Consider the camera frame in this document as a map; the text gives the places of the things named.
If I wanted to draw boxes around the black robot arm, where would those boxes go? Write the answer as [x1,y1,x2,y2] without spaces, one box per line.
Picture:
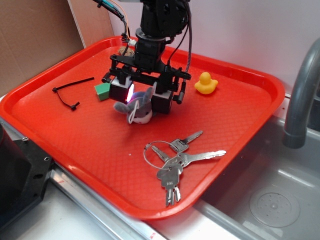
[102,0,192,114]

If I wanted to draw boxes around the gray plush elephant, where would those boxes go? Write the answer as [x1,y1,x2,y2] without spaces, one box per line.
[113,87,154,124]

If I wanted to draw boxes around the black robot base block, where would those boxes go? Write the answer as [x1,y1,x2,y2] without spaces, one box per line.
[0,126,54,231]

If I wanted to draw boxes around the silver key with square head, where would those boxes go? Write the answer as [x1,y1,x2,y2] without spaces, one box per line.
[169,130,203,153]

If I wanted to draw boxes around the gray faucet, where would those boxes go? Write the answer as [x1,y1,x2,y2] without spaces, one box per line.
[282,39,320,149]

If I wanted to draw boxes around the black coiled cable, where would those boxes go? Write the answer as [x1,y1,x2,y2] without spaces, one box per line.
[184,4,193,75]

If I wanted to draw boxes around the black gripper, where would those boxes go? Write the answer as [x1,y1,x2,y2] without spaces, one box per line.
[101,34,192,115]

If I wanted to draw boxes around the yellow rubber duck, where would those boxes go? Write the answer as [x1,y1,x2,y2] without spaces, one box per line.
[194,71,219,95]

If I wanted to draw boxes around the brown cork piece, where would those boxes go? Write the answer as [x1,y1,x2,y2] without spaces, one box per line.
[117,46,135,57]

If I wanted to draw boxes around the gray plastic sink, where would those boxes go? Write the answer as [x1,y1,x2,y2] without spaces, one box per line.
[195,117,320,240]

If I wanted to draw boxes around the orange and black wires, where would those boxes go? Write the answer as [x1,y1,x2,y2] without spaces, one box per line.
[92,0,133,47]

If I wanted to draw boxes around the metal counter rail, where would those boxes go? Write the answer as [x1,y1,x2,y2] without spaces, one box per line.
[0,117,161,240]

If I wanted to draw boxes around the small silver key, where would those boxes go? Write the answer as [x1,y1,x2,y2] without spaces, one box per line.
[151,145,170,162]

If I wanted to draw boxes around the brown cardboard sheet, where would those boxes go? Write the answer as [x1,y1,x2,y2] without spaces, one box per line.
[0,0,114,96]

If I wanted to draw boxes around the long silver key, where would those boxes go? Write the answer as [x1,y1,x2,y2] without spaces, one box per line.
[177,150,227,168]

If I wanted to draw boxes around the red plastic tray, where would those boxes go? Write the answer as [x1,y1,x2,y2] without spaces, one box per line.
[0,36,285,220]

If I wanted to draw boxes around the green rectangular block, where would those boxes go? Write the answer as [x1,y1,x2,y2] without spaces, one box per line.
[94,83,111,101]

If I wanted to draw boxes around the black zip tie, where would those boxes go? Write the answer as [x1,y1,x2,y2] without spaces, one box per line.
[51,76,95,112]

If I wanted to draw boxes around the silver key ring wire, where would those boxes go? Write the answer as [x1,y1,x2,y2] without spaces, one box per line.
[143,140,176,171]

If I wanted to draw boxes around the bunch of silver keys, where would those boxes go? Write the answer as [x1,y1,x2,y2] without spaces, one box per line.
[156,163,183,207]

